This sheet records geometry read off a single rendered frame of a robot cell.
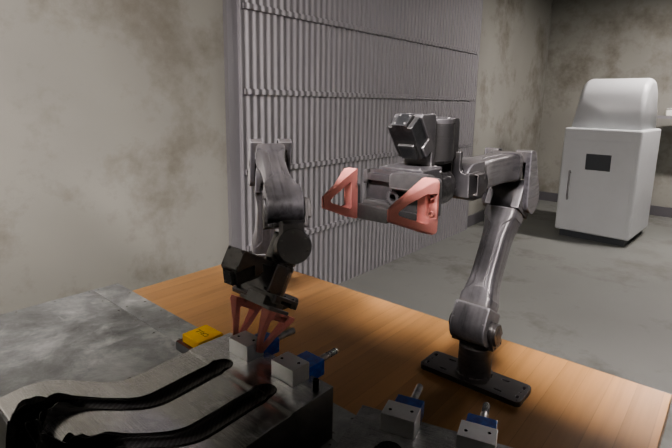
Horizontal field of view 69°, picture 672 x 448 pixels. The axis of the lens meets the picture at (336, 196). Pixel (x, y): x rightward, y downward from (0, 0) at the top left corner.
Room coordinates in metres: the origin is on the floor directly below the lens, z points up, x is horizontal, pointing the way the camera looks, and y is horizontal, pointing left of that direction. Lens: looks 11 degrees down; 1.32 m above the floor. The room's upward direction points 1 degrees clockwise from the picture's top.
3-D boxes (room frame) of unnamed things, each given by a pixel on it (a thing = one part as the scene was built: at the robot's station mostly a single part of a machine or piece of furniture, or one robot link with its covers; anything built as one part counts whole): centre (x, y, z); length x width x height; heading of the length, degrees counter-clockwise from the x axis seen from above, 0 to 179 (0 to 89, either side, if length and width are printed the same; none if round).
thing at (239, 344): (0.81, 0.12, 0.89); 0.13 x 0.05 x 0.05; 139
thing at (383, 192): (0.64, -0.10, 1.20); 0.10 x 0.07 x 0.07; 50
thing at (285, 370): (0.74, 0.04, 0.89); 0.13 x 0.05 x 0.05; 139
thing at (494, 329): (0.84, -0.27, 0.90); 0.09 x 0.06 x 0.06; 50
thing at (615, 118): (4.94, -2.79, 0.80); 0.84 x 0.72 x 1.59; 140
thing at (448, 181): (0.69, -0.14, 1.21); 0.07 x 0.06 x 0.07; 140
